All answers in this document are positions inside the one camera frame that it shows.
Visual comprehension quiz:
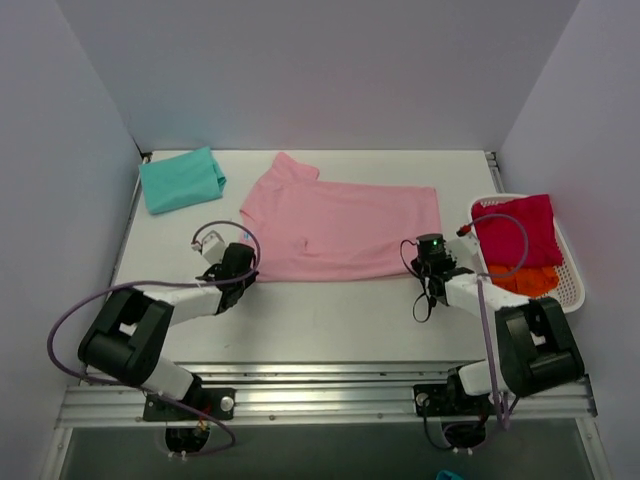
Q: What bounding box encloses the teal object at bottom edge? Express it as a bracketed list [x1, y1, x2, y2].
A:
[435, 470, 461, 480]

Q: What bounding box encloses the black loop cable right gripper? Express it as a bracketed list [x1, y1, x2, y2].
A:
[399, 238, 437, 325]

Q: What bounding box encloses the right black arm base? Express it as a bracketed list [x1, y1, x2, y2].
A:
[412, 368, 497, 455]

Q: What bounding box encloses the pink t-shirt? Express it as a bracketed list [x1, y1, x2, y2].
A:
[240, 153, 442, 282]

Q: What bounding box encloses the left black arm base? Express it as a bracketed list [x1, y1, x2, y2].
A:
[143, 380, 237, 460]

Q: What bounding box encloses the red t-shirt in basket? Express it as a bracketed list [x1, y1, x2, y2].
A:
[471, 194, 563, 268]

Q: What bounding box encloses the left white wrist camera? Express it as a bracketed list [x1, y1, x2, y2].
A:
[192, 230, 226, 265]

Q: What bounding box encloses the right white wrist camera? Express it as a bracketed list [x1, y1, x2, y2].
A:
[447, 234, 482, 270]

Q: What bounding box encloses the purple cable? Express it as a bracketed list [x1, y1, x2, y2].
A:
[45, 220, 261, 457]
[439, 212, 531, 451]

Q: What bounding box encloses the white perforated plastic basket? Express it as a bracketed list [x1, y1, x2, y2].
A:
[469, 194, 585, 313]

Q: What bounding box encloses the folded teal t-shirt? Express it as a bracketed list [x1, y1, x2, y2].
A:
[139, 147, 227, 215]

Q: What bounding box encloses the orange t-shirt in basket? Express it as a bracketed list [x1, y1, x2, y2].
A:
[488, 265, 559, 297]

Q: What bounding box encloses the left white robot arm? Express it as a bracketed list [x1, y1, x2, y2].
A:
[78, 243, 258, 419]

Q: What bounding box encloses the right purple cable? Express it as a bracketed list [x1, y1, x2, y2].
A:
[439, 212, 531, 451]

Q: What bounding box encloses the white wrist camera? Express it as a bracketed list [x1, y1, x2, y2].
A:
[192, 230, 226, 265]
[447, 234, 482, 270]

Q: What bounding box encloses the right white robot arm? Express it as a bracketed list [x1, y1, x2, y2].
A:
[411, 233, 585, 413]

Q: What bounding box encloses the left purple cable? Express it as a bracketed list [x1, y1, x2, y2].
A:
[45, 220, 261, 457]

